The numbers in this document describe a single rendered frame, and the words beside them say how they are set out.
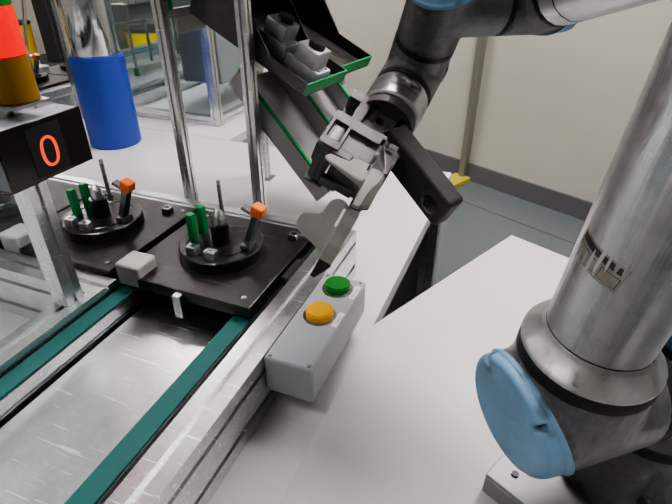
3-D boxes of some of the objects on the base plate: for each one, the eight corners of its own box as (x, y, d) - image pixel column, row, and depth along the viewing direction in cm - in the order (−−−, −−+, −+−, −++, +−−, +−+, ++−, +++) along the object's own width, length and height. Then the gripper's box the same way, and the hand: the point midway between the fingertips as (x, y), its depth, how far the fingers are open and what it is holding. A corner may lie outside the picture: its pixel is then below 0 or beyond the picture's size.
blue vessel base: (152, 137, 167) (134, 51, 153) (118, 153, 155) (96, 61, 141) (114, 131, 172) (94, 48, 158) (79, 146, 160) (54, 57, 146)
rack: (332, 185, 135) (331, -215, 93) (267, 252, 106) (222, -285, 64) (263, 173, 141) (232, -205, 99) (184, 233, 113) (93, -264, 70)
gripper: (328, 148, 69) (258, 258, 58) (380, 31, 52) (295, 155, 42) (382, 179, 69) (323, 294, 59) (451, 73, 52) (385, 207, 42)
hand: (336, 252), depth 50 cm, fingers open, 14 cm apart
